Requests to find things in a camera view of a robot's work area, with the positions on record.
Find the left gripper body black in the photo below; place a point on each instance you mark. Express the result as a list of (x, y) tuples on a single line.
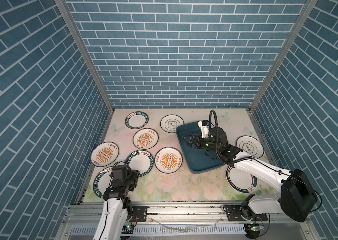
[(132, 177)]

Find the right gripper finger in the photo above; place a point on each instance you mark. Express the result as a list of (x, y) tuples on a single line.
[(193, 144), (191, 138)]

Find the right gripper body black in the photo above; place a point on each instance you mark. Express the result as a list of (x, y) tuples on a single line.
[(205, 143)]

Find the green rim text plate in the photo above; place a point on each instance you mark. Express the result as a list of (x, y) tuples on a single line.
[(141, 161)]

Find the orange sunburst plate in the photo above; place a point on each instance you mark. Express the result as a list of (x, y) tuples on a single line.
[(146, 139), (168, 160), (104, 154)]

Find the white clover plate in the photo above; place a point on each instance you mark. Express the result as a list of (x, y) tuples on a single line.
[(250, 145), (170, 123)]

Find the green red rim plate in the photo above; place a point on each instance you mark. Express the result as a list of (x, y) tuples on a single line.
[(241, 181)]

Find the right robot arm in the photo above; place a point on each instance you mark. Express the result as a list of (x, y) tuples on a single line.
[(295, 196)]

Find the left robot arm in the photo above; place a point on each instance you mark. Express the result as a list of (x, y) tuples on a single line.
[(117, 208)]

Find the teal plastic bin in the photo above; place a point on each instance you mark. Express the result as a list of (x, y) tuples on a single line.
[(198, 160)]

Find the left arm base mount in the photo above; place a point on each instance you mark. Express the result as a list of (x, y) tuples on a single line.
[(140, 213)]

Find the aluminium rail frame front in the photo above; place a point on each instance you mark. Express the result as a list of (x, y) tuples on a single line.
[(207, 221)]

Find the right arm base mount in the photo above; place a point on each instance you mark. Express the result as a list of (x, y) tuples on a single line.
[(236, 213)]

